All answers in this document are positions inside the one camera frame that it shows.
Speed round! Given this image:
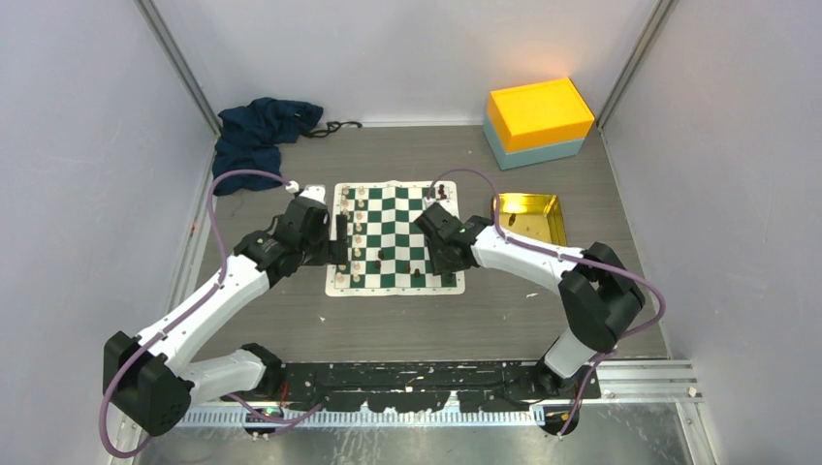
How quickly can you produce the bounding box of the gold metal tin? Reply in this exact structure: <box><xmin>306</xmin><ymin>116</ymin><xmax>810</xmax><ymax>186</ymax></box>
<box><xmin>491</xmin><ymin>192</ymin><xmax>568</xmax><ymax>246</ymax></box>

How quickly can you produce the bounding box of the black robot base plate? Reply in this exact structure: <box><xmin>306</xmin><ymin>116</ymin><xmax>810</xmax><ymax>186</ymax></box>
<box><xmin>241</xmin><ymin>360</ymin><xmax>601</xmax><ymax>434</ymax></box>

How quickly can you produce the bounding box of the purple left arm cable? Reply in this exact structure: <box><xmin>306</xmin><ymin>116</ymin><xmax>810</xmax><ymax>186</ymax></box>
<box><xmin>97</xmin><ymin>169</ymin><xmax>300</xmax><ymax>459</ymax></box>

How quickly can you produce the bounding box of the dark blue cloth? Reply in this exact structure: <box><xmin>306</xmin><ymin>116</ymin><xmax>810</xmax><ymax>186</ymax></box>
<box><xmin>212</xmin><ymin>97</ymin><xmax>324</xmax><ymax>197</ymax></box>

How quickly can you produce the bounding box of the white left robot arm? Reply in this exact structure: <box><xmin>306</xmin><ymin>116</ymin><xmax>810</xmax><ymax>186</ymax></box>
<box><xmin>103</xmin><ymin>185</ymin><xmax>335</xmax><ymax>437</ymax></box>

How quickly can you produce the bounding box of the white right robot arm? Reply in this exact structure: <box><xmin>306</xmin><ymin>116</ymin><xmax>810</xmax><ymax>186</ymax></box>
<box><xmin>413</xmin><ymin>203</ymin><xmax>646</xmax><ymax>398</ymax></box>

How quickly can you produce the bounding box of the black cord on table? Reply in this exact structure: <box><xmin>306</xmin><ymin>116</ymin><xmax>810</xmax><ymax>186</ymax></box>
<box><xmin>302</xmin><ymin>120</ymin><xmax>364</xmax><ymax>140</ymax></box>

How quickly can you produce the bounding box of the yellow and blue box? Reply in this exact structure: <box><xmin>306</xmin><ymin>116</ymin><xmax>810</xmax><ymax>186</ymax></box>
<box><xmin>483</xmin><ymin>77</ymin><xmax>595</xmax><ymax>171</ymax></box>

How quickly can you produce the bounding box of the green white chess mat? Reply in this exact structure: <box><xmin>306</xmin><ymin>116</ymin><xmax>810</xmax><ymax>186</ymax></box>
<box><xmin>326</xmin><ymin>180</ymin><xmax>465</xmax><ymax>297</ymax></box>

